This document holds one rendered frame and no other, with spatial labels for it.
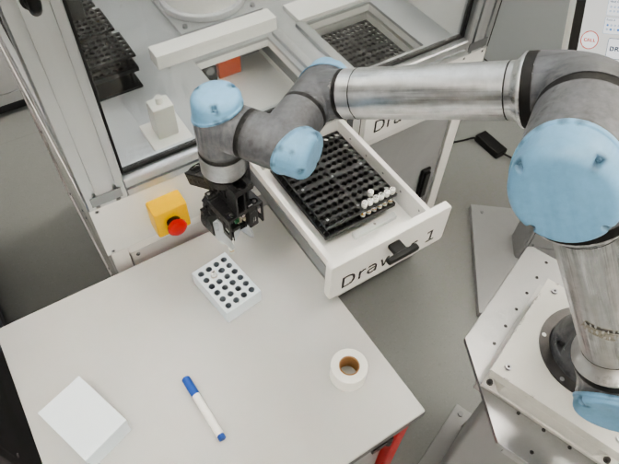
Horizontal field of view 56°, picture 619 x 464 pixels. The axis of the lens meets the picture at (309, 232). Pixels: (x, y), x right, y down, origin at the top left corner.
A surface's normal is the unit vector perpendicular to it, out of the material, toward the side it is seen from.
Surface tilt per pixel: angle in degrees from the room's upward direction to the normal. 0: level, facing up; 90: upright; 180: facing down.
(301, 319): 0
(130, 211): 90
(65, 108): 90
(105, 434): 0
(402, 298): 0
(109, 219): 90
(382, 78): 33
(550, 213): 83
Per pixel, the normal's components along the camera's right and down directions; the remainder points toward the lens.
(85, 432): 0.03, -0.60
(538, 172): -0.48, 0.62
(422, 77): -0.47, -0.34
